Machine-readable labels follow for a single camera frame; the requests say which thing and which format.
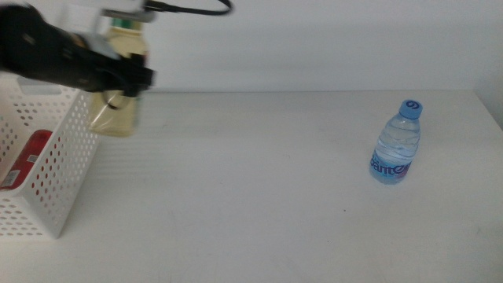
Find clear water bottle blue cap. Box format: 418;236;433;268
369;98;424;185

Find yellow tea bottle green label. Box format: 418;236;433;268
86;17;151;138

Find red soda can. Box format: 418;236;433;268
0;129;53;192

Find white perforated plastic basket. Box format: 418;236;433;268
0;74;99;240

